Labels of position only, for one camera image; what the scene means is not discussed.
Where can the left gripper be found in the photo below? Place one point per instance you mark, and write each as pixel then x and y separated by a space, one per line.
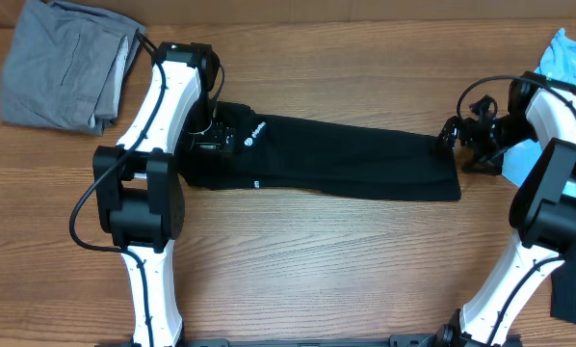
pixel 221 140

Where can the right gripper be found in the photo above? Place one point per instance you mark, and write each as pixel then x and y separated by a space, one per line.
pixel 459 133

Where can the black t-shirt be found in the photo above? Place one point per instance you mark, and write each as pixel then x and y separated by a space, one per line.
pixel 348 161

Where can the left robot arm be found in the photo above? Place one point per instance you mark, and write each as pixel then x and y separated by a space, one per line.
pixel 137 186

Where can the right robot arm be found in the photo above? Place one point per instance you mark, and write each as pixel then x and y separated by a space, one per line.
pixel 542 214

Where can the light blue t-shirt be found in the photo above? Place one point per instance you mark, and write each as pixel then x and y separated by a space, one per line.
pixel 547 113

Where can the folded grey trousers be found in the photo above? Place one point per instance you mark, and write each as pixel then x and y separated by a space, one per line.
pixel 66 67

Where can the dark garment at right edge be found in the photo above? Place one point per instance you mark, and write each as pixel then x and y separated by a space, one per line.
pixel 563 297

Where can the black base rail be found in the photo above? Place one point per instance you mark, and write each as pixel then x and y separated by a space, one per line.
pixel 396 340

